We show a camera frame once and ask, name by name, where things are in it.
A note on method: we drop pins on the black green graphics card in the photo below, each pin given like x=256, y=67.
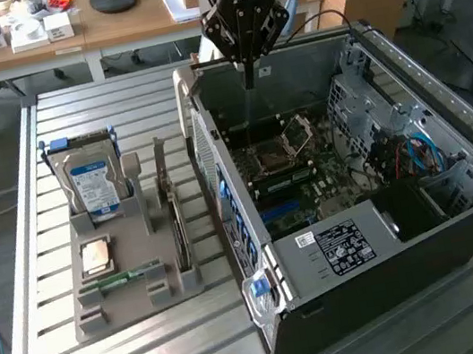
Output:
x=177, y=223

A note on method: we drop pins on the white paper stack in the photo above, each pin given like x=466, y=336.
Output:
x=179, y=11

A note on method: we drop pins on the wooden desk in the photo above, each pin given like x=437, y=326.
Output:
x=125, y=27

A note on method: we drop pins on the metal socket cover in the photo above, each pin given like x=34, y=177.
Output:
x=299, y=132

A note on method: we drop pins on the perforated metal drive cage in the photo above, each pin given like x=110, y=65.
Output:
x=357, y=111

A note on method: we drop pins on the metal fan grille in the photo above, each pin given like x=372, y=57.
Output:
x=204, y=155

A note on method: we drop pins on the CPU socket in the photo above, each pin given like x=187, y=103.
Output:
x=272, y=157

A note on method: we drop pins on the dark installed RAM stick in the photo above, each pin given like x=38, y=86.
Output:
x=285, y=182

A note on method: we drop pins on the red plastic item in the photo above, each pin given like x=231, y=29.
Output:
x=61, y=3

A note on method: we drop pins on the plain white box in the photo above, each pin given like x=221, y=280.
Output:
x=58, y=27

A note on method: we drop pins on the green motherboard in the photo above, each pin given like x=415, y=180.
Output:
x=331, y=174

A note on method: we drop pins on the blue expansion slot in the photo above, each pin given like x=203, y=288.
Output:
x=281, y=211

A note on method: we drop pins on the flat white box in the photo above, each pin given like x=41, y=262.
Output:
x=29, y=36

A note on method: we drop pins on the hard disk blue caddy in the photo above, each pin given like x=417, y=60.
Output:
x=92, y=183

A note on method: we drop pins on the beige tape roll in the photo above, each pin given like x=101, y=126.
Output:
x=3, y=3

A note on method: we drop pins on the black plastic shroud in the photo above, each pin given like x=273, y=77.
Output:
x=406, y=212

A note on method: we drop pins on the grey parts rack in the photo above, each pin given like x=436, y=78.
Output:
x=141, y=256

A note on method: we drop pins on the grey power supply unit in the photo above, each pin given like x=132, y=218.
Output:
x=306, y=265

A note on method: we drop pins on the metal disk bay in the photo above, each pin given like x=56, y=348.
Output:
x=460, y=185

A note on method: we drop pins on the silver CPU chip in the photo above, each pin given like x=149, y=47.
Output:
x=95, y=257

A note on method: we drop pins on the blue case latch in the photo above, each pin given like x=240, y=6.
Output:
x=259, y=286

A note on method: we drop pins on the green RAM stick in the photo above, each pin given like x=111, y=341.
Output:
x=122, y=278

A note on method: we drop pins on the black open PC case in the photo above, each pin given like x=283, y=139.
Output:
x=375, y=299

